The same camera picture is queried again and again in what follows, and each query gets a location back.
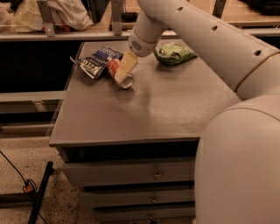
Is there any grey drawer cabinet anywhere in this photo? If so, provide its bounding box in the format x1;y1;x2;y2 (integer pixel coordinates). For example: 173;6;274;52
50;55;240;215

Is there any grey metal railing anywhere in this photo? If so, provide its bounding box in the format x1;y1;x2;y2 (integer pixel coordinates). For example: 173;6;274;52
0;0;280;34

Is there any black stand leg left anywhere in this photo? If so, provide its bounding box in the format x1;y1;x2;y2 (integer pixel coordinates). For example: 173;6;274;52
28;161;54;224

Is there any green chip bag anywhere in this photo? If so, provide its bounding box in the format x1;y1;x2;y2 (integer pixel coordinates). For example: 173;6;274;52
153;43;197;66

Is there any grey drawer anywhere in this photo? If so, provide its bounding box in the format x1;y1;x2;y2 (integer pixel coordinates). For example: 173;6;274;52
93;205;195;222
62;157;195;187
80;185;194;207

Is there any red coke can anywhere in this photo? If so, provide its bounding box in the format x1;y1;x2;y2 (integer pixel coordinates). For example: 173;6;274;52
107;59;134;89

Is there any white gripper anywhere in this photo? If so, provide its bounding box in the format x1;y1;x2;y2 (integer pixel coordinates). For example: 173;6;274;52
121;30;158;73

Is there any middle grey drawer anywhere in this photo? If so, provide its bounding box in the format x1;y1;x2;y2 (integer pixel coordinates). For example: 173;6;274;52
80;185;194;207

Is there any white cloth bundle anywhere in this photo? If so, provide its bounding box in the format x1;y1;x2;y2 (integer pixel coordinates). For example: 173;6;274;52
0;0;94;33

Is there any blue chip bag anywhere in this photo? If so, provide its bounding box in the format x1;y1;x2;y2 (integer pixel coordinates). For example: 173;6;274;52
70;46;123;79

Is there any top grey drawer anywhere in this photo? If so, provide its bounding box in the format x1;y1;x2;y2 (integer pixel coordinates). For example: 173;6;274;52
62;157;195;187

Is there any black floor cable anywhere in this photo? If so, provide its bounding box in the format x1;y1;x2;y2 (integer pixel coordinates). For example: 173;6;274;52
0;150;47;224

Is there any bottom grey drawer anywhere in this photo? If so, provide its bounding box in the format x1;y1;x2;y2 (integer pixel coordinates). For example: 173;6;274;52
93;205;195;222

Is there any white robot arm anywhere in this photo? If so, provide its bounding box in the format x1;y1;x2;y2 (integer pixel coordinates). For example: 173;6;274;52
129;0;280;224

